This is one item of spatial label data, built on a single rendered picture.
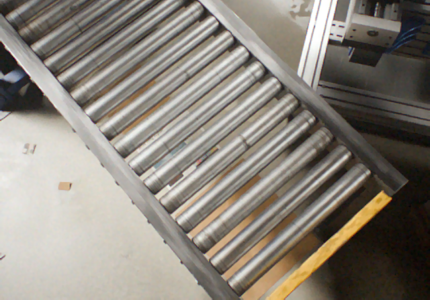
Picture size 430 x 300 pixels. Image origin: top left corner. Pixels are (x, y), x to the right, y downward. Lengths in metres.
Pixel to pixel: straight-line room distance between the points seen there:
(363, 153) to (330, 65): 0.82
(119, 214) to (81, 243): 0.18
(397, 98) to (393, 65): 0.15
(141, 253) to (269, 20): 1.20
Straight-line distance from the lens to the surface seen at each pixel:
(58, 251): 2.14
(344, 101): 2.01
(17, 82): 2.29
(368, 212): 1.25
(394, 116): 2.02
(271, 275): 2.02
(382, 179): 1.30
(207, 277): 1.21
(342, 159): 1.30
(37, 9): 1.58
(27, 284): 2.16
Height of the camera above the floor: 2.01
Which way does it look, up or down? 70 degrees down
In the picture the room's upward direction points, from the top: 5 degrees counter-clockwise
